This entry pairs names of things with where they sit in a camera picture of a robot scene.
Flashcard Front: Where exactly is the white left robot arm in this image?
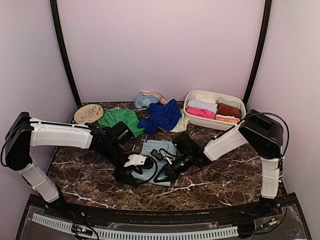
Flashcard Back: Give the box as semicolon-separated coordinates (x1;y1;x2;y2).
0;112;138;218

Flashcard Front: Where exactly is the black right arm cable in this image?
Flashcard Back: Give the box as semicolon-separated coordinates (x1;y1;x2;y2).
252;112;291;176

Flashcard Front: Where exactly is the white plastic basket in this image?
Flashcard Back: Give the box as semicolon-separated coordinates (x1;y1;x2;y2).
183;90;247;131

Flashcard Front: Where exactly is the white slotted cable duct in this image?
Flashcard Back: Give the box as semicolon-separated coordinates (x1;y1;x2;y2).
31;212;239;240

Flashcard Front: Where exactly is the black corner frame post left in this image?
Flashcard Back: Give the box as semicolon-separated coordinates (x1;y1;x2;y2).
49;0;82;108

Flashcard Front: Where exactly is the small green circuit board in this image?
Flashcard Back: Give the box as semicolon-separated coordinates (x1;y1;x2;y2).
71;224;94;237

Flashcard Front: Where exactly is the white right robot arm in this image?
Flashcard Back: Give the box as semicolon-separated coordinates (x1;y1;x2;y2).
151;109;290;217

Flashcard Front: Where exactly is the white lavender rolled towel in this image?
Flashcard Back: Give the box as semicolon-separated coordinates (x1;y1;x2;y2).
187;99;218;114

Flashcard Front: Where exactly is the pink rolled towel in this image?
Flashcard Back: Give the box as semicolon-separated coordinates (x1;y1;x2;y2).
186;106;216;120

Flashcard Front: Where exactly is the cream rolled towel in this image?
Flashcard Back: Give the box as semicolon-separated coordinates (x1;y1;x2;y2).
194;94;217;104

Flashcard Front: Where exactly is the orange patterned rolled towel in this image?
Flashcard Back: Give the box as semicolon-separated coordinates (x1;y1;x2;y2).
215;114;240;125

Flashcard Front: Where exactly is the black front rail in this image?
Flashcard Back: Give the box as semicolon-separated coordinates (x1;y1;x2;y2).
29;193;298;227

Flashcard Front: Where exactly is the cream yellow cloth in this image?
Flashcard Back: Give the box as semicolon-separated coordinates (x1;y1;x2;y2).
170;109;190;133

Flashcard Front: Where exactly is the black corner frame post right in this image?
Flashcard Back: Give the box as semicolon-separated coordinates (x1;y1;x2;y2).
242;0;273;107

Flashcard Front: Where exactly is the pale green rolled towel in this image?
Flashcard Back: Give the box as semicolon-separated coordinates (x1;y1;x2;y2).
217;97;241;110

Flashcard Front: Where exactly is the black corner frame post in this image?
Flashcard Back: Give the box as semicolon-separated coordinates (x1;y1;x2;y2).
49;0;82;108
242;0;273;107

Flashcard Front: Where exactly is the brown rolled towel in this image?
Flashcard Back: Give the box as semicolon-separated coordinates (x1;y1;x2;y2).
216;103;242;119

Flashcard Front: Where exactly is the light blue towel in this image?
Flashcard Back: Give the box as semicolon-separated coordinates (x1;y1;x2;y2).
131;140;177;187

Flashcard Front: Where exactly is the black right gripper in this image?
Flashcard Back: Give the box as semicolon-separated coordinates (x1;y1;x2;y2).
155;153;194;184

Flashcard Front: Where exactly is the royal blue towel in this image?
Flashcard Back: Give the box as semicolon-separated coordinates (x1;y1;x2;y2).
137;99;182;136

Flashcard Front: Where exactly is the pale blue patterned cloth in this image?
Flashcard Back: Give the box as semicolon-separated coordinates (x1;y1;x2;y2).
134;90;168;111

